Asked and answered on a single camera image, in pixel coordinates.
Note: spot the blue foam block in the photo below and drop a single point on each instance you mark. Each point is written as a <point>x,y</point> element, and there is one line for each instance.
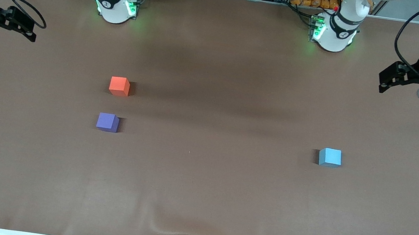
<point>329,157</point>

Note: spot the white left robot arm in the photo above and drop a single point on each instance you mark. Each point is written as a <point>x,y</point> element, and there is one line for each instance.
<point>333,36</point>

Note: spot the orange foam block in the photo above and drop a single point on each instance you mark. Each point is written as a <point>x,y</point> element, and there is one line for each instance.
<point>118,86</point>

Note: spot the purple foam block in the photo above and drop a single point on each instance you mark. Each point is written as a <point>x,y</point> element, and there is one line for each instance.
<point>107,122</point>

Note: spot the brown table mat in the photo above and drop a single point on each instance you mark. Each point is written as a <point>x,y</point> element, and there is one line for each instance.
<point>200,182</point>

